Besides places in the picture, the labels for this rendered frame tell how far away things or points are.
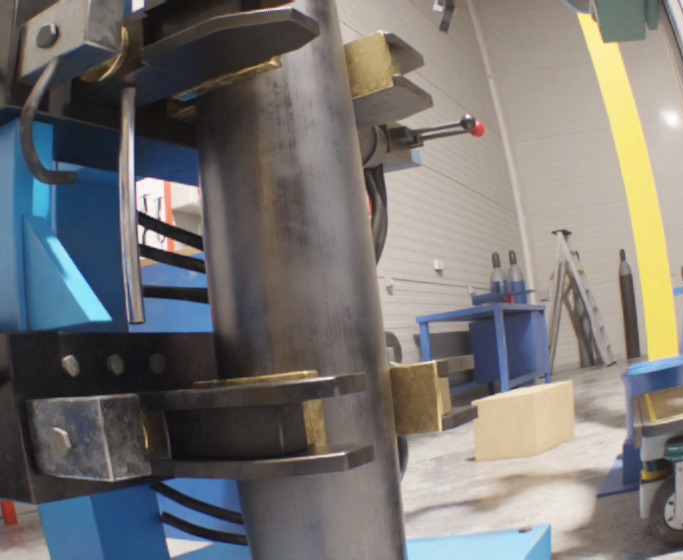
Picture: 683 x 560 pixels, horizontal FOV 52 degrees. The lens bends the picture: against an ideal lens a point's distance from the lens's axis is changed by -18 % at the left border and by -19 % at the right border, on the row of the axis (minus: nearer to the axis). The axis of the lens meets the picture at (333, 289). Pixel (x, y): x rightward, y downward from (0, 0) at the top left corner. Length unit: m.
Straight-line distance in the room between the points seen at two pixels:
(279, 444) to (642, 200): 2.81
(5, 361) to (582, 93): 11.64
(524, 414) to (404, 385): 2.55
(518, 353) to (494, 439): 4.22
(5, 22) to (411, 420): 0.78
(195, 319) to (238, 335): 1.49
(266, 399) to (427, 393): 0.34
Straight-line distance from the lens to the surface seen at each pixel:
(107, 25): 0.90
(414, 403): 1.09
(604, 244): 11.75
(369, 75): 1.15
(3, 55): 0.97
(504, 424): 3.68
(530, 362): 7.87
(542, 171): 12.05
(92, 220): 1.33
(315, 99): 1.02
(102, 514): 1.27
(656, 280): 3.43
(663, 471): 1.90
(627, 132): 3.53
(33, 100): 0.86
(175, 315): 2.52
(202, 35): 0.88
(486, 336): 7.98
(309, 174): 0.99
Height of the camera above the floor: 0.54
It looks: 5 degrees up
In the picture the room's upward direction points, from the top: 7 degrees counter-clockwise
